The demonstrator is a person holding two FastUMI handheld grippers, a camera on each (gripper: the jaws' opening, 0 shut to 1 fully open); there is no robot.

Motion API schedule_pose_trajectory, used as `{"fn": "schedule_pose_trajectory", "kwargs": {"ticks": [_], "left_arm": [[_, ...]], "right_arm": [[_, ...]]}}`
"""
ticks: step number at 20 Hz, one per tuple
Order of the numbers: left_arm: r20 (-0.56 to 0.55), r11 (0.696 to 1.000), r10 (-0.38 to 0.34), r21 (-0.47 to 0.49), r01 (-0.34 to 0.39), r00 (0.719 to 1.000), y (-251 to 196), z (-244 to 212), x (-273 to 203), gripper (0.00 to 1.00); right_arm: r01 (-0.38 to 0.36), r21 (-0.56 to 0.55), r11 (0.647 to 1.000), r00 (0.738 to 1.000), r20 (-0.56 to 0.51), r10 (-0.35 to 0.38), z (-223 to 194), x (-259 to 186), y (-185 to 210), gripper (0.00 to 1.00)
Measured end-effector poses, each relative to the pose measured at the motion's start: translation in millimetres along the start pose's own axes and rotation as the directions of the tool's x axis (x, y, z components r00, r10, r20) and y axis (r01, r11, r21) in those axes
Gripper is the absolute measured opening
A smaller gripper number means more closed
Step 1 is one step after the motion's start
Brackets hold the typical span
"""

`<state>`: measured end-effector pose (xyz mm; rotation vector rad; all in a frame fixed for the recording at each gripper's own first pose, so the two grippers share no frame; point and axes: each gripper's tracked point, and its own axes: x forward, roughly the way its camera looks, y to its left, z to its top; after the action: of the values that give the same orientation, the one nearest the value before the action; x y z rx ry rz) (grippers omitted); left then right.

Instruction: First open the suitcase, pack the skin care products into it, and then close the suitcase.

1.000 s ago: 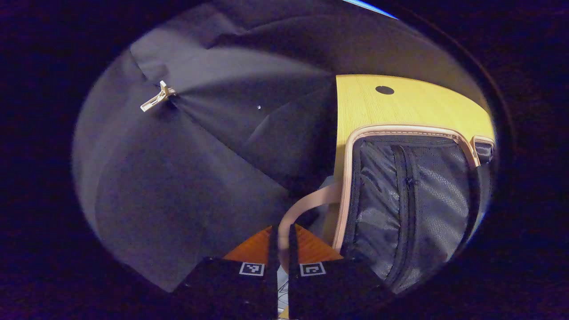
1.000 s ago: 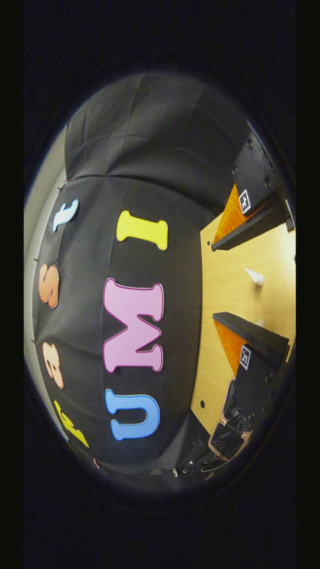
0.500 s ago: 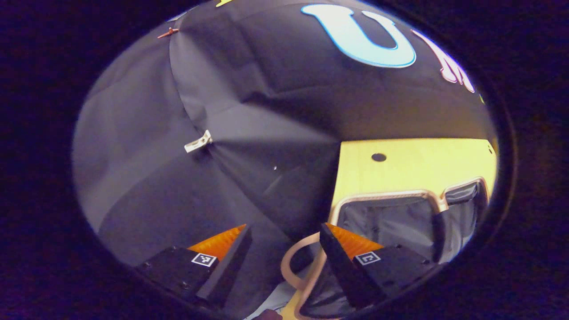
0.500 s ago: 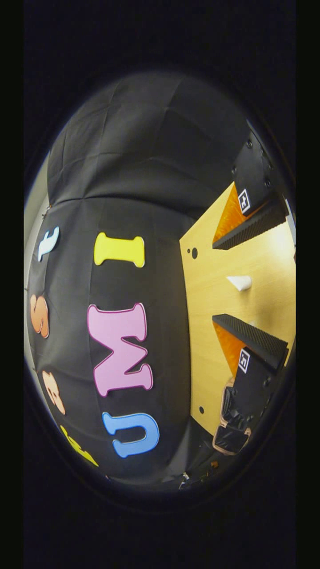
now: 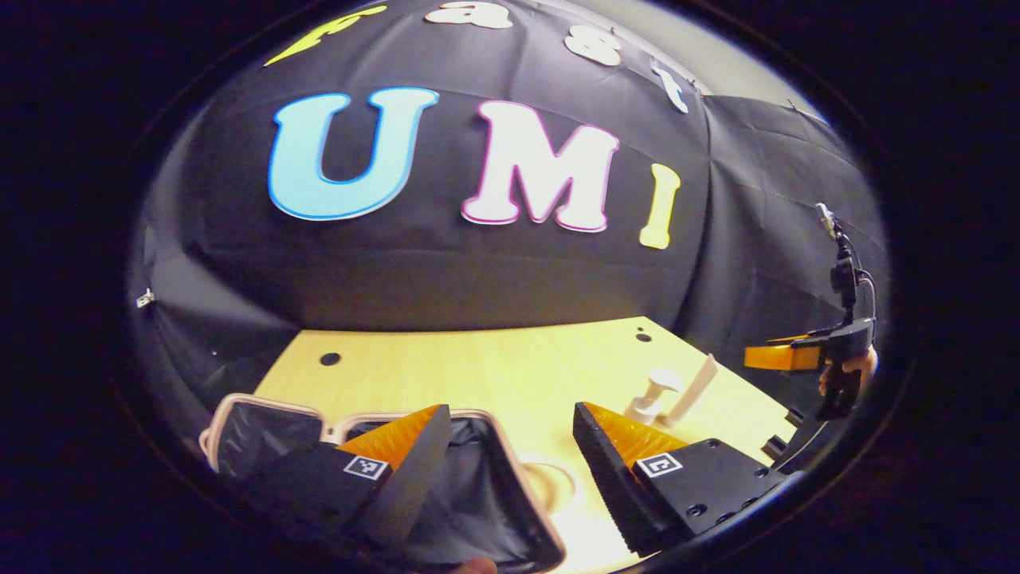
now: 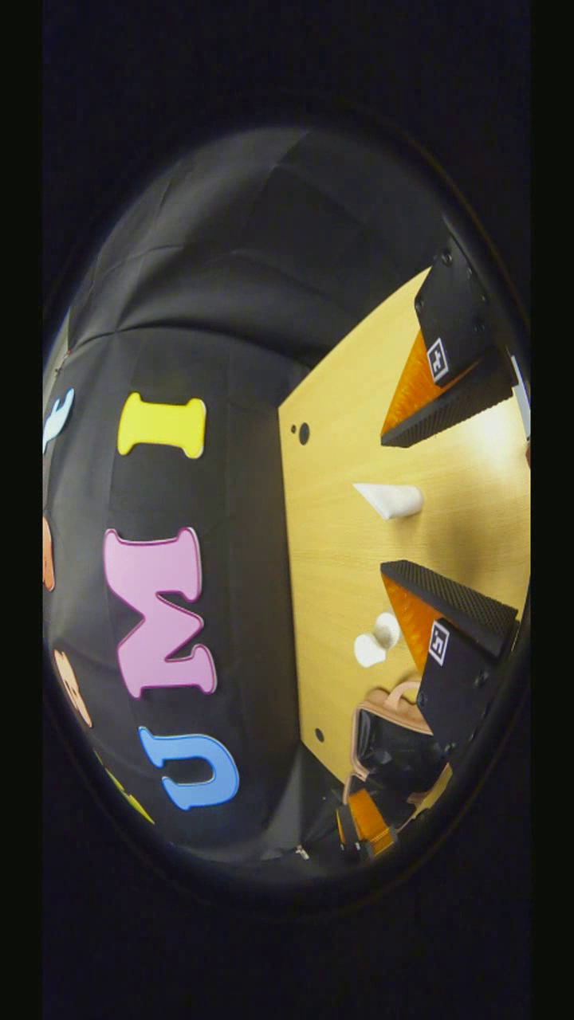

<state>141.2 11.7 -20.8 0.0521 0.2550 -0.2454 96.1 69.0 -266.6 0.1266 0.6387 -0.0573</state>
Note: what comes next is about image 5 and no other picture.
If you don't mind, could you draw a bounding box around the black backdrop cloth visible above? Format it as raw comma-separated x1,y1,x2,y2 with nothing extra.
127,0,893,399

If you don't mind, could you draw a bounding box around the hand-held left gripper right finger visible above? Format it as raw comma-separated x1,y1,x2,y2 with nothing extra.
572,401,798,557

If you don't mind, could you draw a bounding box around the white squeeze tube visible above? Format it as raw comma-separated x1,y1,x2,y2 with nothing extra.
665,353,718,427

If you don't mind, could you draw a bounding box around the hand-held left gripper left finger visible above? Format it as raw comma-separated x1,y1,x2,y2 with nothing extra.
239,403,453,559

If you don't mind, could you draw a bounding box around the white pump bottle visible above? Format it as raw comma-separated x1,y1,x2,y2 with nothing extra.
623,368,682,425

